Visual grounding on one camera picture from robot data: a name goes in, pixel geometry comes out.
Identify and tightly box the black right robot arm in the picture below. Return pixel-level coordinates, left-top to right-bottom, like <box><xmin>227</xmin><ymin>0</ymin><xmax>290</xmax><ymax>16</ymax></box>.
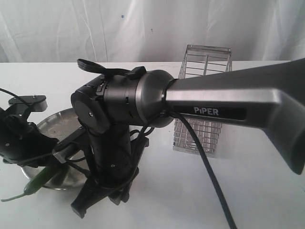
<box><xmin>71</xmin><ymin>59</ymin><xmax>305</xmax><ymax>217</ymax></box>

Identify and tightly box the white backdrop curtain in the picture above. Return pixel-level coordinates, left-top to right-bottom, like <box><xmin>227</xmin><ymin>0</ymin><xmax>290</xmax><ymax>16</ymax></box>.
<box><xmin>0</xmin><ymin>0</ymin><xmax>305</xmax><ymax>62</ymax></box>

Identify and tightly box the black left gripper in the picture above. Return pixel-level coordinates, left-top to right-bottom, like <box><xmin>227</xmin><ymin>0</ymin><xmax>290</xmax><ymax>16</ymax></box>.
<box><xmin>0</xmin><ymin>109</ymin><xmax>58</xmax><ymax>167</ymax></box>

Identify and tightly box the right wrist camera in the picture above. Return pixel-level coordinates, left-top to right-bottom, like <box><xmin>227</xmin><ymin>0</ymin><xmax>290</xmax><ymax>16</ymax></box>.
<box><xmin>52</xmin><ymin>127</ymin><xmax>89</xmax><ymax>164</ymax></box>

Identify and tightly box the green chili pepper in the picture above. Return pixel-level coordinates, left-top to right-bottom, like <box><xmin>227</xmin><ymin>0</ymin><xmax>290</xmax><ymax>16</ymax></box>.
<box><xmin>0</xmin><ymin>167</ymin><xmax>59</xmax><ymax>202</ymax></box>

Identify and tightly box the round steel plate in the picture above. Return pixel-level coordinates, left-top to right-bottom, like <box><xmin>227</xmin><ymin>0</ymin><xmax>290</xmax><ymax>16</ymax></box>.
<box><xmin>37</xmin><ymin>108</ymin><xmax>89</xmax><ymax>190</ymax></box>

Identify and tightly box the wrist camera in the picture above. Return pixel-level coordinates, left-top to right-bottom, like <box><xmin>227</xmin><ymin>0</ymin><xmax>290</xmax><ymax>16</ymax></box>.
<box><xmin>6</xmin><ymin>95</ymin><xmax>48</xmax><ymax>119</ymax></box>
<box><xmin>52</xmin><ymin>127</ymin><xmax>89</xmax><ymax>164</ymax></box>

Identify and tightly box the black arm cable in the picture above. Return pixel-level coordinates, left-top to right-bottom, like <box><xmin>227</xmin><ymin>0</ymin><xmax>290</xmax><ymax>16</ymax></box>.
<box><xmin>77</xmin><ymin>58</ymin><xmax>239</xmax><ymax>229</ymax></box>
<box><xmin>0</xmin><ymin>87</ymin><xmax>34</xmax><ymax>120</ymax></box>

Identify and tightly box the wire metal utensil holder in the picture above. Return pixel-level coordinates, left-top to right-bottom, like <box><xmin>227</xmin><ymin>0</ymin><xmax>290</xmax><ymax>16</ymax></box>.
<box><xmin>173</xmin><ymin>44</ymin><xmax>232</xmax><ymax>157</ymax></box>

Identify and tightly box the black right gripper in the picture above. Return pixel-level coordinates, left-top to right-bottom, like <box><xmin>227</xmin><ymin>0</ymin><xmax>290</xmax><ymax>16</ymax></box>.
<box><xmin>71</xmin><ymin>126</ymin><xmax>149</xmax><ymax>212</ymax></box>

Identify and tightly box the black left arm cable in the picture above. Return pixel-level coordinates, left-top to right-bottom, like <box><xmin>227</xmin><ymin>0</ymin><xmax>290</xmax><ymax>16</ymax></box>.
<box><xmin>0</xmin><ymin>87</ymin><xmax>34</xmax><ymax>120</ymax></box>

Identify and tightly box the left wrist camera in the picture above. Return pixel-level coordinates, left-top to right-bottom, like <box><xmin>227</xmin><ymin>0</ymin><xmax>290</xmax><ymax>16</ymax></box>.
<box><xmin>6</xmin><ymin>95</ymin><xmax>48</xmax><ymax>119</ymax></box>

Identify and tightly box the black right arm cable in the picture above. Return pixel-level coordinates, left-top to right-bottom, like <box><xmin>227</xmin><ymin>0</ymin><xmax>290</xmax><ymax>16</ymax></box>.
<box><xmin>77</xmin><ymin>58</ymin><xmax>239</xmax><ymax>229</ymax></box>

